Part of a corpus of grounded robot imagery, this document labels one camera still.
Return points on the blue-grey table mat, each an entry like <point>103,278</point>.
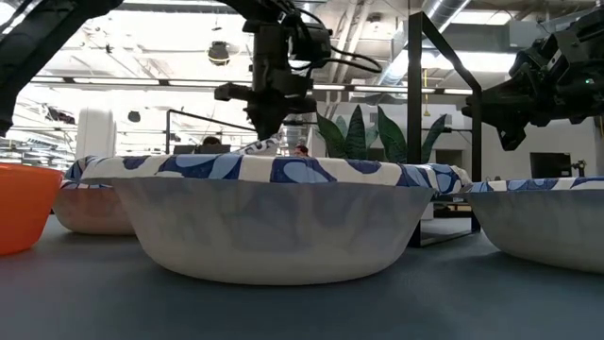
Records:
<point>302,311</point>

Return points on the wooden shelf with black frame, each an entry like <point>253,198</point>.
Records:
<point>415,94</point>

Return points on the long ceiling light strip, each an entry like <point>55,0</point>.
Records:
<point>118,81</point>

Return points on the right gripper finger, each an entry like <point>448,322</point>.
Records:
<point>512,134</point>
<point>495,106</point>

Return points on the smooth silver ceiling duct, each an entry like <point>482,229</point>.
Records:
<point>443,14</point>

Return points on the black monitor stand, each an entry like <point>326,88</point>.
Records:
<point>580,167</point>

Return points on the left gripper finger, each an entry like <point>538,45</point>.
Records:
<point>274,122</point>
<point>259,122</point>

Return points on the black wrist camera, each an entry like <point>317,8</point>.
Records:
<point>582,28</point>
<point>311,42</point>

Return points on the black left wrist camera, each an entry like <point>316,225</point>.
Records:
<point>311,42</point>

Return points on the orange-red plastic bowl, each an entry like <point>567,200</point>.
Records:
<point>23,208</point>

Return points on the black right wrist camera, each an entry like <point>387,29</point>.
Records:
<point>582,28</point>

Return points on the black wall monitor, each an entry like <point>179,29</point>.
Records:
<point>549,165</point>

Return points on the white room column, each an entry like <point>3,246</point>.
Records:
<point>94,134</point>

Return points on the dark background monitor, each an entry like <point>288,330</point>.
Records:
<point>189,149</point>

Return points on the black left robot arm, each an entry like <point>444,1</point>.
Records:
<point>38,38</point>

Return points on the person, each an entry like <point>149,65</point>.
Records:
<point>211,141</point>
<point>301,150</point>

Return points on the black ceiling dome camera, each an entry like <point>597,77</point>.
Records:
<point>134,116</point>
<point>219,53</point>

